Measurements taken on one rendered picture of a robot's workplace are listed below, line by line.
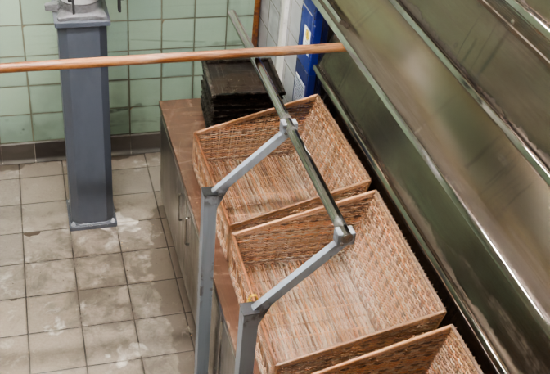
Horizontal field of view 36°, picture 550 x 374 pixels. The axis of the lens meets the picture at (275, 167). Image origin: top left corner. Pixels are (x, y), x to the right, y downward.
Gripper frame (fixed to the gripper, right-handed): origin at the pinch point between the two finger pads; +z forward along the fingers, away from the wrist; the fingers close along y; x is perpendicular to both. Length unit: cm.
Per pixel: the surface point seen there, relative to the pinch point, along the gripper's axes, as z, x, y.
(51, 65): 12.1, 12.1, 14.5
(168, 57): 11.7, 11.9, -19.8
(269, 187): 73, 2, -59
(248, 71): 51, -45, -61
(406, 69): 1, 46, -82
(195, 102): 73, -61, -44
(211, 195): 37, 50, -26
